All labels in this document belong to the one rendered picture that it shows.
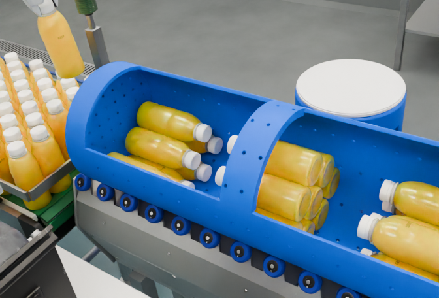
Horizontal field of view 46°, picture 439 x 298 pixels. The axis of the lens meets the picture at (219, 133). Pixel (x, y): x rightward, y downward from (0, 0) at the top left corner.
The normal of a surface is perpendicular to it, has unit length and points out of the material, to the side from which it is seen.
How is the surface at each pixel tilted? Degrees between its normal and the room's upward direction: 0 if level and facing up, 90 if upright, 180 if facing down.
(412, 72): 0
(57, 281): 90
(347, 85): 0
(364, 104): 0
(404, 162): 94
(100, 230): 71
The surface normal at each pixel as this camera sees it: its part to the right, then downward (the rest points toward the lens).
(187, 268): -0.55, 0.24
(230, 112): -0.54, 0.60
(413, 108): -0.10, -0.80
